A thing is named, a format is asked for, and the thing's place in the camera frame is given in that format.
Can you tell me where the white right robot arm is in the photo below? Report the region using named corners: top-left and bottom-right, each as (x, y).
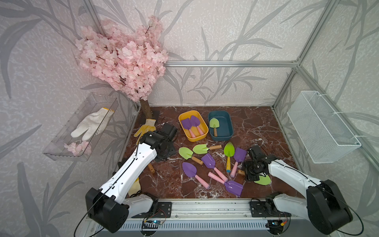
top-left (244, 145), bottom-right (353, 235)

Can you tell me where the pink cherry blossom tree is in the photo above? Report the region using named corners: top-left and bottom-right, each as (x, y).
top-left (76, 15), bottom-right (169, 119)

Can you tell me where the black and yellow glove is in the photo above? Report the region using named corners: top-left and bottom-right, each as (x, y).
top-left (116, 161), bottom-right (144, 198)

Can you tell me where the white cotton glove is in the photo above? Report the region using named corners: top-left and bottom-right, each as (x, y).
top-left (71, 108), bottom-right (114, 141)

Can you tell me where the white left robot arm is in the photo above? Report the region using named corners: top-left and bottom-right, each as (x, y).
top-left (85, 123), bottom-right (177, 233)

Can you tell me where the dark teal storage box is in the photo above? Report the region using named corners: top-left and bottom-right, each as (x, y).
top-left (208, 111), bottom-right (234, 141)

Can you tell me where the yellow rubber glove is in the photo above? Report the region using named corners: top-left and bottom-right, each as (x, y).
top-left (134, 118), bottom-right (156, 137)

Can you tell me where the green trowel yellow handle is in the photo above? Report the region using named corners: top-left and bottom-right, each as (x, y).
top-left (224, 142), bottom-right (235, 173)

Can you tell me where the purple square shovel pink handle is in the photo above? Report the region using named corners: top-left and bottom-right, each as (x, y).
top-left (208, 172), bottom-right (243, 197)
top-left (201, 153), bottom-right (228, 182)
top-left (230, 148), bottom-right (247, 178)

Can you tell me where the clear acrylic wall shelf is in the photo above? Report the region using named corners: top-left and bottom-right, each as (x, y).
top-left (42, 93), bottom-right (118, 162)

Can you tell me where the green square shovel wooden handle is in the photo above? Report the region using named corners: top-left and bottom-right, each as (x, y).
top-left (209, 118), bottom-right (220, 137)

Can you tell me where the white wire mesh basket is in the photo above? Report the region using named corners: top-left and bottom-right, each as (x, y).
top-left (287, 91), bottom-right (361, 164)

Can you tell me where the green shovel far left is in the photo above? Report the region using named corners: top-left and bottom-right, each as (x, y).
top-left (148, 163), bottom-right (156, 174)

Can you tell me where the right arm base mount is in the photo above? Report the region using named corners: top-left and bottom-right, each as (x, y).
top-left (249, 192), bottom-right (291, 218)

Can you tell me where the aluminium front rail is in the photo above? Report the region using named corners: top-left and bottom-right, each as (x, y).
top-left (85, 198), bottom-right (335, 221)

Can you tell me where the yellow storage box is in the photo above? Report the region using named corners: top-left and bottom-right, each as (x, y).
top-left (178, 110), bottom-right (209, 142)

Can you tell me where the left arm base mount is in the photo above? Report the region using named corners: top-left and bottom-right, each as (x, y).
top-left (130, 191), bottom-right (172, 218)

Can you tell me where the pink blossom sprig on shelf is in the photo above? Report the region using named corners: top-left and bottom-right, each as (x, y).
top-left (64, 140), bottom-right (92, 157)

